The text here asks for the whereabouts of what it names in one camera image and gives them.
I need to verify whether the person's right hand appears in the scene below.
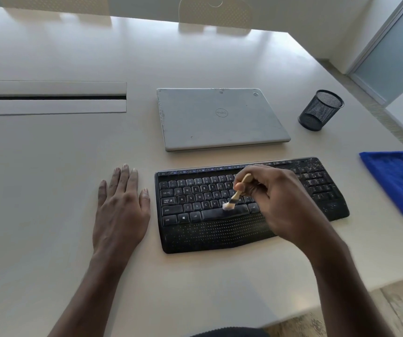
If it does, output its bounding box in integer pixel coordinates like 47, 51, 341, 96
234, 164, 349, 267

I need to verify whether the person's left hand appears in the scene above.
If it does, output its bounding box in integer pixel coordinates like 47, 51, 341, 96
92, 163, 151, 264

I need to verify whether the small wooden brush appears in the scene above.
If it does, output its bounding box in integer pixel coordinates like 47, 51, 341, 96
222, 174, 252, 211

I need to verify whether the black keyboard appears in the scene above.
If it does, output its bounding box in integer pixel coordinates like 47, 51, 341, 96
154, 157, 351, 255

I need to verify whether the blue microfibre cloth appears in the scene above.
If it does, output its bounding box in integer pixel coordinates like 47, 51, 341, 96
359, 151, 403, 220

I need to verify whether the person's left forearm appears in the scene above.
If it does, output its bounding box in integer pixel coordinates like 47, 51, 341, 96
47, 254, 129, 337

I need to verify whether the person's right forearm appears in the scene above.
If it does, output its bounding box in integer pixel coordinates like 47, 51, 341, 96
310, 245, 398, 337

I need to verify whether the person's black clothing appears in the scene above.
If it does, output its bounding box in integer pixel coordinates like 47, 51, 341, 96
189, 326, 271, 337

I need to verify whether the black mesh pen holder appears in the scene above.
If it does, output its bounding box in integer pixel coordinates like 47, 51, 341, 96
298, 89, 345, 132

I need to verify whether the silver laptop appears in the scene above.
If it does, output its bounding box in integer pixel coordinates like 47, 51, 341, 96
156, 88, 292, 153

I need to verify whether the frosted glass door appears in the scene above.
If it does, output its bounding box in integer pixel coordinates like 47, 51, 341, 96
347, 0, 403, 106

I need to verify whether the cream perforated chair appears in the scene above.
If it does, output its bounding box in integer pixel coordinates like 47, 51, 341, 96
0, 0, 109, 15
178, 0, 253, 30

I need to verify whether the grey desk cable slot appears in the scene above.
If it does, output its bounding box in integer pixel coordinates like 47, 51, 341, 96
0, 80, 128, 117

